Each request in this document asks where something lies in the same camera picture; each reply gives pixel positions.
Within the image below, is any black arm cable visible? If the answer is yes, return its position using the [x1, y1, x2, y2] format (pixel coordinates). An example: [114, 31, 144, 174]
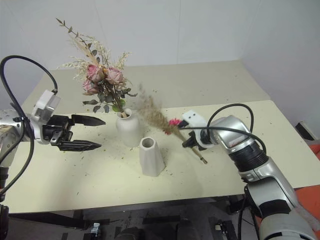
[179, 103, 267, 157]
[0, 54, 59, 200]

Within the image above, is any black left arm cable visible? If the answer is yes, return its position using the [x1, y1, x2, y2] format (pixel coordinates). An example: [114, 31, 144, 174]
[0, 54, 59, 200]

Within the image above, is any black table frame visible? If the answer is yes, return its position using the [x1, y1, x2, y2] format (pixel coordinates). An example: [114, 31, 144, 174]
[7, 194, 250, 231]

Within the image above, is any round white ceramic vase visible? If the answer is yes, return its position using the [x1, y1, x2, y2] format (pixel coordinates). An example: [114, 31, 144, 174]
[115, 107, 140, 148]

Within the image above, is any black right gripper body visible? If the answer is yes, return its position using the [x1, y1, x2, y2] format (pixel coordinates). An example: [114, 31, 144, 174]
[186, 131, 201, 151]

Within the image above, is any brown pampas grass bouquet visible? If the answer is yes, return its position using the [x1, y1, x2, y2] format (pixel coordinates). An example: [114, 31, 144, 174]
[136, 83, 209, 166]

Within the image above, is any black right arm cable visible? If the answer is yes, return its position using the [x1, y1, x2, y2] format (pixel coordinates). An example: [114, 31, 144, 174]
[179, 103, 267, 157]

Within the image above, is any dried pink rose bouquet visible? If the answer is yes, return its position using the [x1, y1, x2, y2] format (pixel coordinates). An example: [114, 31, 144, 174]
[55, 17, 139, 119]

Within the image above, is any dark rounded shape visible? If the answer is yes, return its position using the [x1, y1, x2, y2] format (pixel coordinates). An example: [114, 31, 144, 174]
[114, 224, 152, 240]

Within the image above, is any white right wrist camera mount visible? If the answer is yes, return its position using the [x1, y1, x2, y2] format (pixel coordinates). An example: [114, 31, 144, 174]
[181, 108, 214, 152]

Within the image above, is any black box with white edge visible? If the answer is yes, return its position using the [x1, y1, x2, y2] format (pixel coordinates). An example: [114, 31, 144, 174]
[295, 121, 320, 141]

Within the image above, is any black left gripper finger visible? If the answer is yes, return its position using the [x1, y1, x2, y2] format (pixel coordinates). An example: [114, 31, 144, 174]
[58, 139, 102, 152]
[70, 113, 107, 127]

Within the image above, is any angular white ceramic vase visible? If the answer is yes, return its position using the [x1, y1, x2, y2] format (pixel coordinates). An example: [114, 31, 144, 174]
[138, 136, 166, 178]

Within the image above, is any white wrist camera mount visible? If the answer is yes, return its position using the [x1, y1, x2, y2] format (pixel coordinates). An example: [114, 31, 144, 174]
[181, 108, 214, 152]
[25, 89, 62, 146]

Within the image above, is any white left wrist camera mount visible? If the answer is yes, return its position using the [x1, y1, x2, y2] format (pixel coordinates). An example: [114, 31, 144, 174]
[25, 89, 62, 146]

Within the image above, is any small metal clamp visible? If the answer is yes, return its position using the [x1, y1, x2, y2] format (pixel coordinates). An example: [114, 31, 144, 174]
[90, 221, 101, 236]

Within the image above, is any orange seat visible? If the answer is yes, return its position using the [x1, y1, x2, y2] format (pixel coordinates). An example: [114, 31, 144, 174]
[293, 139, 320, 227]

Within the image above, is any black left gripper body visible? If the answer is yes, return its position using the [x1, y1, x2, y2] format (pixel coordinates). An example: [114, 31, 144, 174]
[42, 114, 75, 151]

